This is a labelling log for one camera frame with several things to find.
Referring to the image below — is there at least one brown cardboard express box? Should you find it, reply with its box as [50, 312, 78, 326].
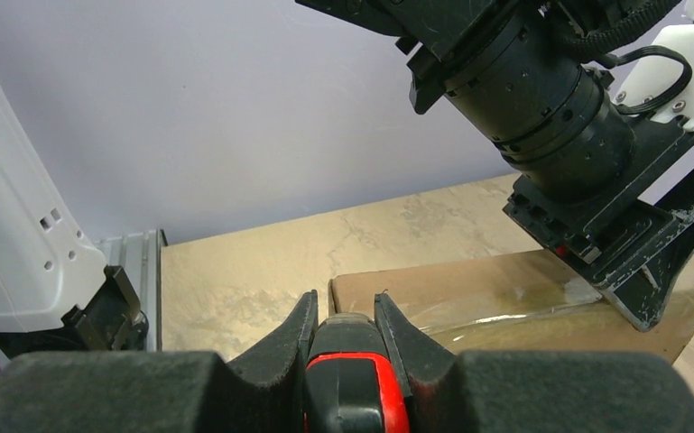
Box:
[328, 251, 694, 361]

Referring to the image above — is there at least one aluminium frame rail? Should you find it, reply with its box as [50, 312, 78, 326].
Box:
[93, 229, 168, 352]

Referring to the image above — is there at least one red utility knife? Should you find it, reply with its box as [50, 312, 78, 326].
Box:
[303, 313, 411, 433]

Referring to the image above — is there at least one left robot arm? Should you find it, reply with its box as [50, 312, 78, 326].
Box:
[309, 1, 694, 332]

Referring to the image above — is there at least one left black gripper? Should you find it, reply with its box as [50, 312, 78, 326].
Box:
[504, 116, 694, 332]

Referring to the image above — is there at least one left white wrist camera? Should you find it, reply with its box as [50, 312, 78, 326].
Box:
[619, 1, 694, 132]

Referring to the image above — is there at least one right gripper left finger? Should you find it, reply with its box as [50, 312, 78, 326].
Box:
[0, 293, 317, 432]

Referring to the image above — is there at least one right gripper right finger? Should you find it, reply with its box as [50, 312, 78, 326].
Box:
[374, 293, 694, 432]

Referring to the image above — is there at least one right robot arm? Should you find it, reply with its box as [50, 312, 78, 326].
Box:
[0, 1, 694, 432]

